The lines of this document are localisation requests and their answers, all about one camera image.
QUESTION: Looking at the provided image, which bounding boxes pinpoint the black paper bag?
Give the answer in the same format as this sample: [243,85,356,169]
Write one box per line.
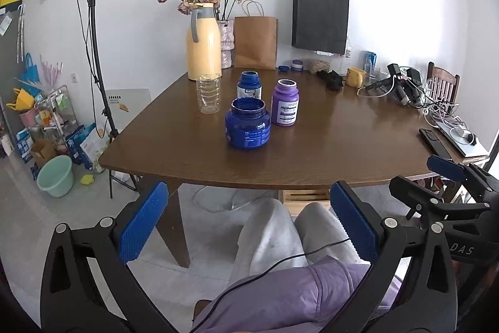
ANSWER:
[292,0,350,55]

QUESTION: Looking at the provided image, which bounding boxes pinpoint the small blue jar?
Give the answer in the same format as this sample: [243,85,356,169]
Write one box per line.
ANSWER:
[237,71,261,100]

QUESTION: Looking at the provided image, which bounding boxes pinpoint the black light stand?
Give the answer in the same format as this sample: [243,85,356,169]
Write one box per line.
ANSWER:
[86,0,139,199]

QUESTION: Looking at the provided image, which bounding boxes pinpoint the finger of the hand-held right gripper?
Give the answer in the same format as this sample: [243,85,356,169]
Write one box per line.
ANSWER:
[389,175,490,228]
[426,156,499,205]

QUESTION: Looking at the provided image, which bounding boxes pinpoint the yellow thermos jug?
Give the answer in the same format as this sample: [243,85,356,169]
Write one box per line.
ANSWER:
[186,2,223,81]

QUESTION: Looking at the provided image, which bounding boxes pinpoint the black electronic devices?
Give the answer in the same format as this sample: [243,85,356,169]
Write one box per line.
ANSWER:
[364,64,424,108]

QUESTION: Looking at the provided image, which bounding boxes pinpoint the blue tote bag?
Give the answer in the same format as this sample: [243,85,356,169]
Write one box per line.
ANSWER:
[19,53,41,95]

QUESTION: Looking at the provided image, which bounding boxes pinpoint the large blue jar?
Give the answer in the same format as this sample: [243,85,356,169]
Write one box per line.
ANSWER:
[225,98,271,150]

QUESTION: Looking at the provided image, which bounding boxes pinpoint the black cable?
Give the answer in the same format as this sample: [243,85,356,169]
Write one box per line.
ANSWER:
[191,237,349,333]

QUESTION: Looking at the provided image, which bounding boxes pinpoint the blue printed box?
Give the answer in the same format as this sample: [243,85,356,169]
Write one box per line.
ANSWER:
[64,124,96,167]

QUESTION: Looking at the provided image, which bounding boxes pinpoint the wooden crate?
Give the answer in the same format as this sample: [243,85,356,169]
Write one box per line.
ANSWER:
[281,189,332,217]

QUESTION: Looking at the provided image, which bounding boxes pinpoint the purple jacket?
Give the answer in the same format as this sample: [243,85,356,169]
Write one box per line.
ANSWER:
[193,255,402,333]

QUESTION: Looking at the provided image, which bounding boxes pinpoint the white cables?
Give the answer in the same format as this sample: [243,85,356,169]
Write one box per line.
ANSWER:
[421,79,478,144]

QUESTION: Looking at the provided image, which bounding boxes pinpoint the clear ribbed plastic cup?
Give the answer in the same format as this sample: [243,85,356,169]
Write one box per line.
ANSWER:
[196,74,222,114]

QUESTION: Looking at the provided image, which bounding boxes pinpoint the black cloth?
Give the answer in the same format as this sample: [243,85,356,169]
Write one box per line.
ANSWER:
[317,70,345,92]

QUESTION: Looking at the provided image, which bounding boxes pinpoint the purple jar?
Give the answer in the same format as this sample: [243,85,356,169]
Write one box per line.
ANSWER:
[271,79,300,127]

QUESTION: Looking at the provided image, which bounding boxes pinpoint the clear water bottle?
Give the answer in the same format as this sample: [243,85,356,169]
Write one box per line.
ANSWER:
[338,37,352,77]

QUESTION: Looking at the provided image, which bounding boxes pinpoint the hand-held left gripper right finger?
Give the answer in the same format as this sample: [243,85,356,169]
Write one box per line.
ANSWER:
[327,181,459,333]

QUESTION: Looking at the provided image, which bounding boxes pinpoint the wooden table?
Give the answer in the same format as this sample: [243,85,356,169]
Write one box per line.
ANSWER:
[98,68,491,268]

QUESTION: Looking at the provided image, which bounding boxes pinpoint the cardboard box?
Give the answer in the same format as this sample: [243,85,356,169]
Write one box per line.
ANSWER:
[30,139,57,169]

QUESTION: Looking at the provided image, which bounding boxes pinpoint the pale pink vase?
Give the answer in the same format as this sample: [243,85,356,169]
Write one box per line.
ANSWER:
[217,20,235,69]

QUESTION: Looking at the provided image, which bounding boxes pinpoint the person's grey trousers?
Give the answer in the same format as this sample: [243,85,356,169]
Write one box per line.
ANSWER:
[233,198,371,287]

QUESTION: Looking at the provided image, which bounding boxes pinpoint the brown paper bag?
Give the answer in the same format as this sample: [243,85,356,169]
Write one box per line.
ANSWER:
[234,0,279,71]

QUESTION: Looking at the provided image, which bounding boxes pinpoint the yellow mug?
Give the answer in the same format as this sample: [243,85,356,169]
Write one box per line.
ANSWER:
[346,67,367,88]

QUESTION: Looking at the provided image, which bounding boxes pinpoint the grey laptop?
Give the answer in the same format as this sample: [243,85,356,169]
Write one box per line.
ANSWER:
[434,120,490,158]

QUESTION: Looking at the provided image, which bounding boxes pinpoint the green plastic basin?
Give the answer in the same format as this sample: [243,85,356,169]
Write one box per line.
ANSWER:
[37,155,75,198]

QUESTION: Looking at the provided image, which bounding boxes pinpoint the metal wire rack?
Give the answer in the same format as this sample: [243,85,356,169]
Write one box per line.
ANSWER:
[37,85,79,154]

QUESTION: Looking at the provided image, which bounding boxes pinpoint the black phone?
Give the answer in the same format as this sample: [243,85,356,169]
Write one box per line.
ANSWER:
[419,128,453,161]

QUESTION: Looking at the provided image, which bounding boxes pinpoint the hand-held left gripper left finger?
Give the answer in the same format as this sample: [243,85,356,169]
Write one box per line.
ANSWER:
[40,181,177,333]

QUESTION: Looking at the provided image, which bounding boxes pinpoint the wooden chair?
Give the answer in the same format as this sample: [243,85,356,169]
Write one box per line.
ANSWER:
[426,62,461,105]

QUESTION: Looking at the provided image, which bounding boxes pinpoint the white flat carton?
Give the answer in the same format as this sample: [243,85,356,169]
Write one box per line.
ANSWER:
[104,89,152,135]

